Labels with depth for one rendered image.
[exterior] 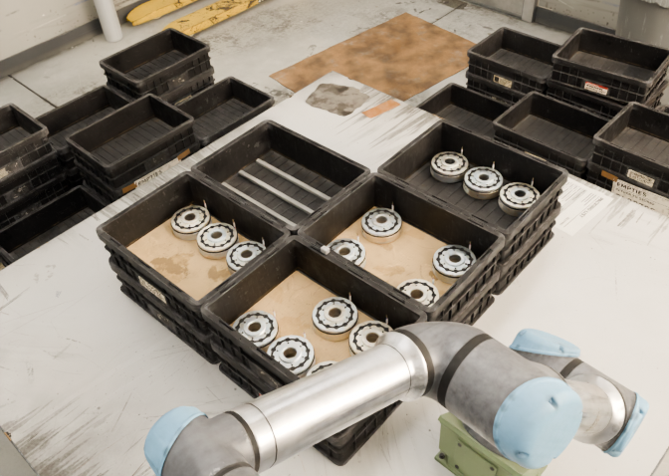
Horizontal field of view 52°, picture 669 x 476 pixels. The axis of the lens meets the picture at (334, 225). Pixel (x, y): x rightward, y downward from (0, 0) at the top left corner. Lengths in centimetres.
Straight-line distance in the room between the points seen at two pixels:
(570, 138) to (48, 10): 319
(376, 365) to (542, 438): 22
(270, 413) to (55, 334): 119
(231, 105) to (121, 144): 57
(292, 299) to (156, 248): 41
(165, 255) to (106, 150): 110
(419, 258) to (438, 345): 79
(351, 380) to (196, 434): 20
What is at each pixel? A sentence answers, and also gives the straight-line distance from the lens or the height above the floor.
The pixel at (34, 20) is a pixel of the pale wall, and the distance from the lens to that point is 468.
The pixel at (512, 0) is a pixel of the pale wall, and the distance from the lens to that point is 462.
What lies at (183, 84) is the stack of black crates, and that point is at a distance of 315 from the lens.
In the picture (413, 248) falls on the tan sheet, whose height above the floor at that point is 83.
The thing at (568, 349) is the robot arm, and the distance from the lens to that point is 133.
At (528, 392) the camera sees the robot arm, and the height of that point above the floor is 132.
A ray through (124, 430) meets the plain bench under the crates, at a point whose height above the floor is 70.
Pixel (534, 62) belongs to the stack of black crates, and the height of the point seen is 38.
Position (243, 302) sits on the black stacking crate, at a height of 86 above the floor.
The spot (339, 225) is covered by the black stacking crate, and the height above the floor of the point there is 86.
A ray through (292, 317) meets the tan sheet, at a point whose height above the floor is 83.
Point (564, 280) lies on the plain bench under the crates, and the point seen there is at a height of 70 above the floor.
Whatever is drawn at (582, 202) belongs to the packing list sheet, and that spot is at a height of 70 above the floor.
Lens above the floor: 205
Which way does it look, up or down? 43 degrees down
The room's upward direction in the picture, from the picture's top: 5 degrees counter-clockwise
